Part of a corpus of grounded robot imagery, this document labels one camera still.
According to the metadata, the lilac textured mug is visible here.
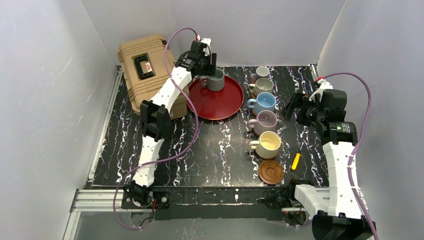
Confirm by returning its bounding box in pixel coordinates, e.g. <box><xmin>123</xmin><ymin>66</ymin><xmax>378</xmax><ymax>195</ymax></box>
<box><xmin>247</xmin><ymin>110</ymin><xmax>278</xmax><ymax>132</ymax></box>

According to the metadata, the sage green mug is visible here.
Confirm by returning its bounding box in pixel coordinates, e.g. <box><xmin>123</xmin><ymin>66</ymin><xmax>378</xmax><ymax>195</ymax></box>
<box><xmin>199</xmin><ymin>67</ymin><xmax>225</xmax><ymax>92</ymax></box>

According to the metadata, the light blue textured mug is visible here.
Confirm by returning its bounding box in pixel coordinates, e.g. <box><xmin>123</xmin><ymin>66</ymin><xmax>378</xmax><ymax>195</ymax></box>
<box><xmin>246</xmin><ymin>92</ymin><xmax>277</xmax><ymax>116</ymax></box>

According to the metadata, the grey ribbed mug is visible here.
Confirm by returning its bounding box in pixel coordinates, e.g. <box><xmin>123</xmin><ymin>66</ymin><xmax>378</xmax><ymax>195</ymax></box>
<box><xmin>248</xmin><ymin>78</ymin><xmax>274</xmax><ymax>99</ymax></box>

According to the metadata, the cream yellow mug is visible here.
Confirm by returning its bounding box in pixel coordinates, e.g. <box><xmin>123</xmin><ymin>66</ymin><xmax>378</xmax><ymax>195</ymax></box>
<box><xmin>247</xmin><ymin>131</ymin><xmax>281</xmax><ymax>158</ymax></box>

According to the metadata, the grey printed mug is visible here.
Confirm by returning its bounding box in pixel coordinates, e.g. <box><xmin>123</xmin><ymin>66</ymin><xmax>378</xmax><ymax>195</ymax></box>
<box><xmin>249</xmin><ymin>66</ymin><xmax>270</xmax><ymax>84</ymax></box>

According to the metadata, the dark wooden coaster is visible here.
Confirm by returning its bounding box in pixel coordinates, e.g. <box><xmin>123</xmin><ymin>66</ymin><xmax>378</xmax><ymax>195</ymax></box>
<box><xmin>252</xmin><ymin>127</ymin><xmax>267</xmax><ymax>137</ymax></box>

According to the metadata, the brown wooden coaster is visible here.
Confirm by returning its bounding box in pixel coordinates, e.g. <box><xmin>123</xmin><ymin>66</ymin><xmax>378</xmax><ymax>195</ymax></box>
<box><xmin>254</xmin><ymin>151</ymin><xmax>279</xmax><ymax>161</ymax></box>

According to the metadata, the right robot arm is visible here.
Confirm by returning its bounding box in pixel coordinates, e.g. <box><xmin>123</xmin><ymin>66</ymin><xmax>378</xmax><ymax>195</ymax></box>
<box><xmin>282</xmin><ymin>89</ymin><xmax>376</xmax><ymax>240</ymax></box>

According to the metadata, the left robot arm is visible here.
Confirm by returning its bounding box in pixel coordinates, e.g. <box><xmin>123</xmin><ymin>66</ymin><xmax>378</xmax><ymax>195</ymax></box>
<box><xmin>125</xmin><ymin>37</ymin><xmax>217</xmax><ymax>204</ymax></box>

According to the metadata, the yellow marker pen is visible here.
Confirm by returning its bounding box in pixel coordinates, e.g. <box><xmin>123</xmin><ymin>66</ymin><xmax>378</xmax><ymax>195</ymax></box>
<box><xmin>290</xmin><ymin>152</ymin><xmax>302</xmax><ymax>171</ymax></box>

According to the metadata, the red round tray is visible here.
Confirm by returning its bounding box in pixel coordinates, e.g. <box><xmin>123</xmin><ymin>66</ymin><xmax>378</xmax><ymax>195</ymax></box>
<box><xmin>188</xmin><ymin>76</ymin><xmax>244</xmax><ymax>121</ymax></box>

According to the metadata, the tan plastic tool case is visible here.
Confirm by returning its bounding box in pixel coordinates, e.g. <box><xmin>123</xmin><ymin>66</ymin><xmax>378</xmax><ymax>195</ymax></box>
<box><xmin>117</xmin><ymin>34</ymin><xmax>175</xmax><ymax>115</ymax></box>

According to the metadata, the front aluminium frame rail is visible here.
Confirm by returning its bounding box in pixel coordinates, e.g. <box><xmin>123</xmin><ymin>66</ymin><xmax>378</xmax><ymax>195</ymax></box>
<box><xmin>71</xmin><ymin>186</ymin><xmax>302</xmax><ymax>212</ymax></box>

